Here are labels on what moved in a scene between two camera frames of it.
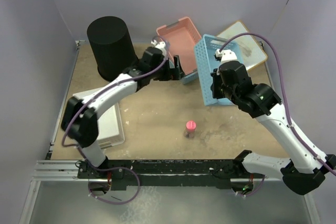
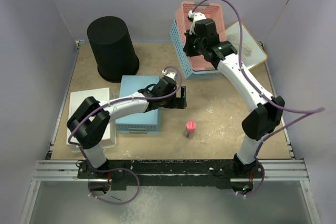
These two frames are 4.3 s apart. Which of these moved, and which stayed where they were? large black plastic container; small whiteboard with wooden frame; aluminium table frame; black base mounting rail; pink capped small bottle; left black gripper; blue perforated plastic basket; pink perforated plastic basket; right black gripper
Moved: pink perforated plastic basket; blue perforated plastic basket; left black gripper; right black gripper
Stayed: small whiteboard with wooden frame; aluminium table frame; black base mounting rail; pink capped small bottle; large black plastic container
